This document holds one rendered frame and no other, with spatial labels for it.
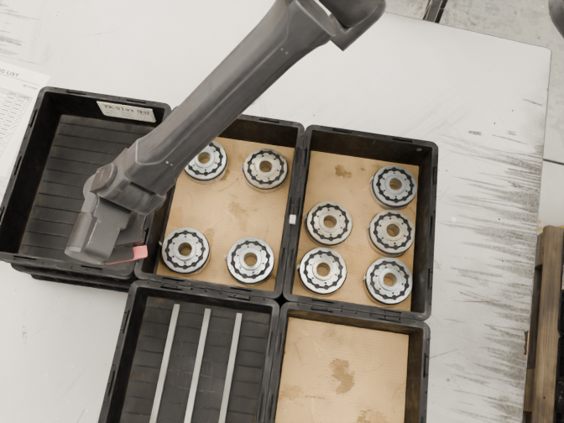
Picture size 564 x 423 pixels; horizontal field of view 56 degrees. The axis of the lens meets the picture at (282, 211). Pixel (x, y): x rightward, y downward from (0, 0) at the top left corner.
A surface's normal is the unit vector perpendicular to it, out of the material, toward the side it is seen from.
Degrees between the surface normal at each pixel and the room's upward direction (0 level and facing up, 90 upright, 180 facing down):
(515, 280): 0
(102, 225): 41
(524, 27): 0
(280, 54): 68
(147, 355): 0
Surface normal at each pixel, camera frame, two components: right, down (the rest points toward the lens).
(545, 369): 0.03, -0.33
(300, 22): 0.13, 0.75
